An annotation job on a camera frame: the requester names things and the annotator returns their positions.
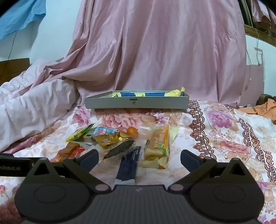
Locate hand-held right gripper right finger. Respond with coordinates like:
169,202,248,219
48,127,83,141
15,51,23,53
168,150,253,194

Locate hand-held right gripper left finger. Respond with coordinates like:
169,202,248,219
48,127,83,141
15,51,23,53
26,149,111,194

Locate red orange snack packet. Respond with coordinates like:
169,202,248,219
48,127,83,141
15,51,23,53
50,142,85,163

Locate gold foil snack packet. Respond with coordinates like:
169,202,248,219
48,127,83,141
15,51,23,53
94,131,121,149

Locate green yellow snack packet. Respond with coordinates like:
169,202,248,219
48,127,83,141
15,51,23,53
65,123,95,142

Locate light blue cartoon snack packet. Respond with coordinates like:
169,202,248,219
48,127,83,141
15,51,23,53
92,127,118,138

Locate sliced bread packet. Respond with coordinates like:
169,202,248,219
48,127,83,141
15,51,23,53
138,124,180,169

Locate dark blue long snack packet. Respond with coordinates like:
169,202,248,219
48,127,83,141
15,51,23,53
114,146,142,186

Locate grey shallow cardboard box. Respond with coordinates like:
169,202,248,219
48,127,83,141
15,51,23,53
85,90,189,110

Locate dark dried fish packet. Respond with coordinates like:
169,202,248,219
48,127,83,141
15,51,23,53
104,140,136,160

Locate floral bedsheet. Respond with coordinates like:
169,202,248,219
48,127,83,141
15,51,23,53
0,99,276,224

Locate orange tangerine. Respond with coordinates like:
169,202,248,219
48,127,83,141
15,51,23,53
127,127,139,139

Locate pale pink quilt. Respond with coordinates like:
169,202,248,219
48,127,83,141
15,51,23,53
0,58,82,151

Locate yellow crumpled paper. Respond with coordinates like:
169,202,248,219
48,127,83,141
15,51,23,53
165,87,186,97

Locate orange cloth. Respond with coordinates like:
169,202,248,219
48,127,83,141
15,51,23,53
237,98,276,125

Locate wooden headboard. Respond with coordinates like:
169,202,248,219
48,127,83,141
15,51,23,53
0,58,30,86

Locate pink satin curtain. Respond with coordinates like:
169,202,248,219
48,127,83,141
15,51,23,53
19,0,247,109

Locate blue hanging cloth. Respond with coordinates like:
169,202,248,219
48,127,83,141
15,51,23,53
0,0,47,40

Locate thin dark cable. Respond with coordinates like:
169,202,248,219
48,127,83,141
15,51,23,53
7,32,17,59

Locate thin white cable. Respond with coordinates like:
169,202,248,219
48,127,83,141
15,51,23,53
246,22,263,83

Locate wooden window frame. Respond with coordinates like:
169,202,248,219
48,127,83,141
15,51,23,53
237,0,276,48

